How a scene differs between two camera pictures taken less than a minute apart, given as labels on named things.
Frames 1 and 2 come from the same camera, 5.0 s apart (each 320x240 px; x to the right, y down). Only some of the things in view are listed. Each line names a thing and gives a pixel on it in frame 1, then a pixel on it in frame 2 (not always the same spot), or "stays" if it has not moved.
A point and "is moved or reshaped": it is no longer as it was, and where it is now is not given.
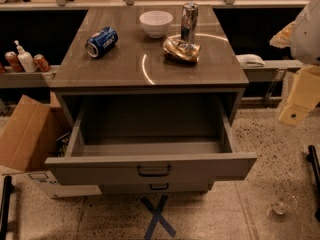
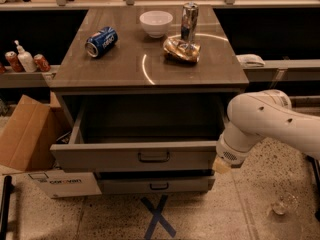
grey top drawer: [147, 139] is moved or reshaped
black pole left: [5, 207] stays
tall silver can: [190, 12] stays
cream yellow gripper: [307, 37] to [230, 153]
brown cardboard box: [30, 137] stays
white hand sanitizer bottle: [26, 59] stays
